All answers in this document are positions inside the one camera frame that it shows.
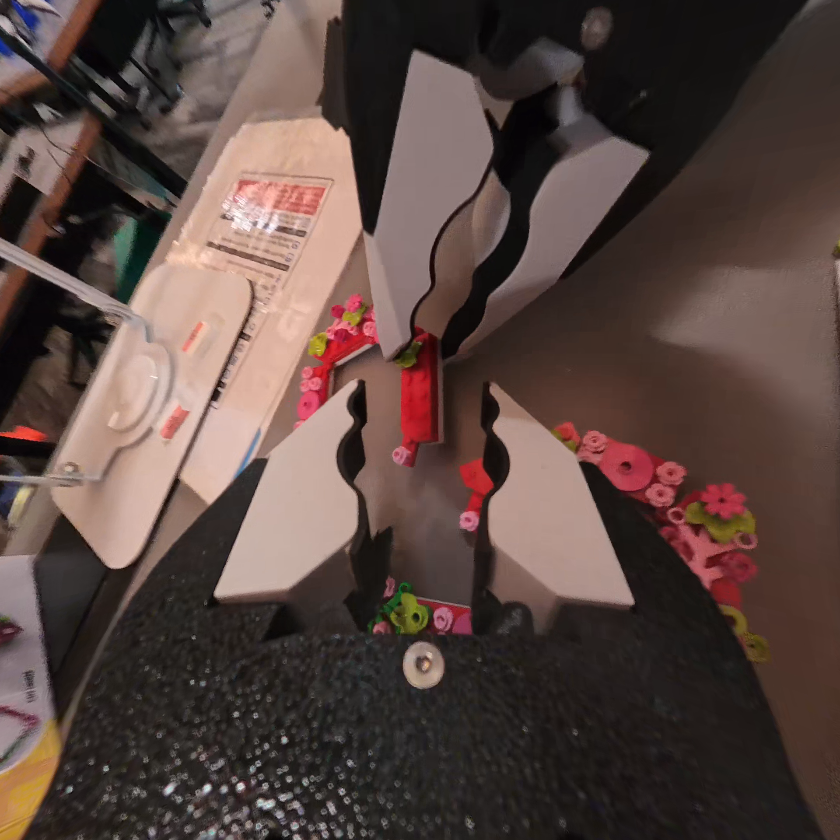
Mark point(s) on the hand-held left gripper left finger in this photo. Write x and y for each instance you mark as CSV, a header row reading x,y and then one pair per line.
x,y
295,512

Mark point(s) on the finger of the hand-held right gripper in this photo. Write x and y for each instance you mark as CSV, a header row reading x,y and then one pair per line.
x,y
577,197
426,164

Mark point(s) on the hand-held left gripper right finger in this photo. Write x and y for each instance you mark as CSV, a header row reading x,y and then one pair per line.
x,y
551,525

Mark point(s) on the red lego strip with flowers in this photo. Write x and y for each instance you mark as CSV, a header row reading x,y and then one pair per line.
x,y
420,400

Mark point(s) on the small red lego piece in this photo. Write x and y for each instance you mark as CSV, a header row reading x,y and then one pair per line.
x,y
476,476

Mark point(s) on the pink flower lego assembly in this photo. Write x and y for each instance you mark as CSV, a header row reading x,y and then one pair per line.
x,y
627,467

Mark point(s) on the green and pink lego piece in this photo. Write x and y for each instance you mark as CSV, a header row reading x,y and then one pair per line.
x,y
407,613

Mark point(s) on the lego instruction booklet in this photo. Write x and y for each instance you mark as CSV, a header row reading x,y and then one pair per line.
x,y
26,656

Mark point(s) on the clear plastic bag with label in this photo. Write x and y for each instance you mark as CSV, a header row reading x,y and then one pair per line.
x,y
275,216

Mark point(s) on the white rounded board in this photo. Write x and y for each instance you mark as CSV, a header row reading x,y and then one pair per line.
x,y
131,512

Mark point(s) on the clear acrylic stand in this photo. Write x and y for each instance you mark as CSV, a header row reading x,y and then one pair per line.
x,y
141,387

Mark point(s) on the wooden storage shelf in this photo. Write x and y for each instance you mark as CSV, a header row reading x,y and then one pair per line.
x,y
72,39

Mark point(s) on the red lego frame with flowers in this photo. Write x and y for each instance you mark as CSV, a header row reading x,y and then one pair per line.
x,y
348,338

